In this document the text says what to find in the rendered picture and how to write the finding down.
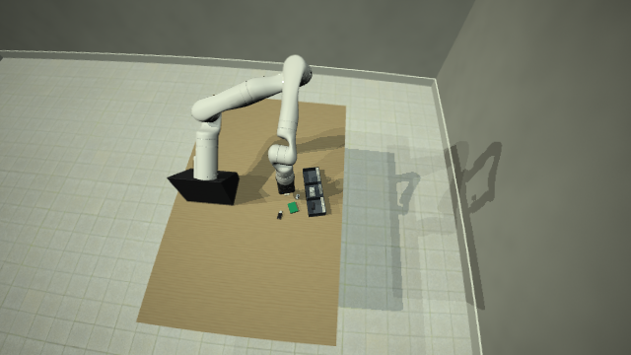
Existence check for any dark grey rack of labelled bins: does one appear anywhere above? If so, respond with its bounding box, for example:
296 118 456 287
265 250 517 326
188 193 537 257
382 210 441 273
303 167 326 217

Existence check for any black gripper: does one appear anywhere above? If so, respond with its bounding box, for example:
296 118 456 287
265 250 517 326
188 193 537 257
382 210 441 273
276 171 295 194

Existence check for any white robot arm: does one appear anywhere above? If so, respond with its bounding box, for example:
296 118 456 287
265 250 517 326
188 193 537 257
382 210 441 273
191 55 313 180

